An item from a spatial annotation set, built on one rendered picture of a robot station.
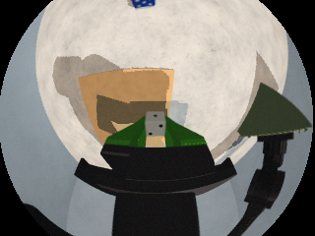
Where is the tan square mat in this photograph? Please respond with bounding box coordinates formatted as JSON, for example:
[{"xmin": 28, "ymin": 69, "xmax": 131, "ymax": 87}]
[{"xmin": 78, "ymin": 69, "xmax": 174, "ymax": 143}]

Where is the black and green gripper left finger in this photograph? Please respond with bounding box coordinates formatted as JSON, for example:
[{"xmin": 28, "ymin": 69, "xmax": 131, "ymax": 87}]
[{"xmin": 104, "ymin": 116, "xmax": 147, "ymax": 148}]

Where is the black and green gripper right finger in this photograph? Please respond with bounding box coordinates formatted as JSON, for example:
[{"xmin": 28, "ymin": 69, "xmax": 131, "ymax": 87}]
[{"xmin": 164, "ymin": 115, "xmax": 207, "ymax": 148}]

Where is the grey die with black pips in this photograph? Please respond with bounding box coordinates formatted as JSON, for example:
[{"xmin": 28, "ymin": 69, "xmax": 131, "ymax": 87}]
[{"xmin": 145, "ymin": 111, "xmax": 166, "ymax": 137}]

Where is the blue die with white pips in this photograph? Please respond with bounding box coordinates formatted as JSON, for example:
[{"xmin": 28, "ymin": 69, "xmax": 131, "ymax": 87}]
[{"xmin": 131, "ymin": 0, "xmax": 156, "ymax": 8}]

